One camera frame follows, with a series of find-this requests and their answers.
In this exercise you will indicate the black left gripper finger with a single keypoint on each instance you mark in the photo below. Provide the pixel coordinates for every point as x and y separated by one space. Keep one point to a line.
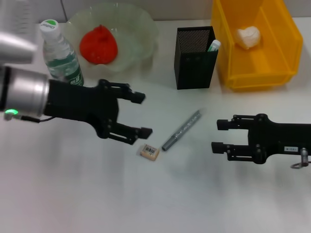
138 97
144 133

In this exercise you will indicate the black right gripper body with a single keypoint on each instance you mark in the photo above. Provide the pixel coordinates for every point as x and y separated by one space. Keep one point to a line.
279 138

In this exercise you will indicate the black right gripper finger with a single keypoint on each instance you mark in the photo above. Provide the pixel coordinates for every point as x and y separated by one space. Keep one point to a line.
223 124
217 147

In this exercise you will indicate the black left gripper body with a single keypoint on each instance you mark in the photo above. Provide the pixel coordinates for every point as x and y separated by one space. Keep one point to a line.
82 104

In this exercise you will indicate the beige barcode eraser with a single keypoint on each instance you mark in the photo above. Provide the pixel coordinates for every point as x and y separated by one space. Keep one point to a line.
149 151

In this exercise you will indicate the clear green-label water bottle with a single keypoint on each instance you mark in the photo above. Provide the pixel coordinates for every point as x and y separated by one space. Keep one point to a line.
60 55

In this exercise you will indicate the orange fruit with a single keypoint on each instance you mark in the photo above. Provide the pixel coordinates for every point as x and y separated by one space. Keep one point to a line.
99 46

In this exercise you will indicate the green utility knife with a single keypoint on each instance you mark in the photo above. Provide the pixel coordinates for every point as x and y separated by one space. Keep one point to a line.
214 45

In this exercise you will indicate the white paper ball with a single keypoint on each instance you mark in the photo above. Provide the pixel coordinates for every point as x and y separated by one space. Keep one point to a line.
247 37

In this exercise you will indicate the grey marker pen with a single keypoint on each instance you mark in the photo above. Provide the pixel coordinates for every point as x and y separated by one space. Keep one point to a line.
182 129

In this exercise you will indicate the green glass fruit bowl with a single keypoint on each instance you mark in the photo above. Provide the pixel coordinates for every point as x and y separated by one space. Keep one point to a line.
136 36

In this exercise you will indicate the black mesh pen holder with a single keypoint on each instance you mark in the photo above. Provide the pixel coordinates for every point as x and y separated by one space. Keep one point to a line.
194 70

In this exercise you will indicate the yellow plastic bin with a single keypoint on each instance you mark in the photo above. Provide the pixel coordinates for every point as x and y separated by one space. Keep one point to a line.
260 65

